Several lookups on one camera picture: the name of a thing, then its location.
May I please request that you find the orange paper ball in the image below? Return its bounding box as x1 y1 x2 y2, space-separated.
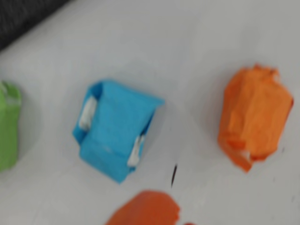
217 62 295 173

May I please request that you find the black foam border strip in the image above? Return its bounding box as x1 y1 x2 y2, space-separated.
0 0 71 53

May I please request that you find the blue paper package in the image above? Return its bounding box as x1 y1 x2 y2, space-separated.
72 79 166 185

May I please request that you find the green paper package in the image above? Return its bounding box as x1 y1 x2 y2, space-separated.
0 81 23 173

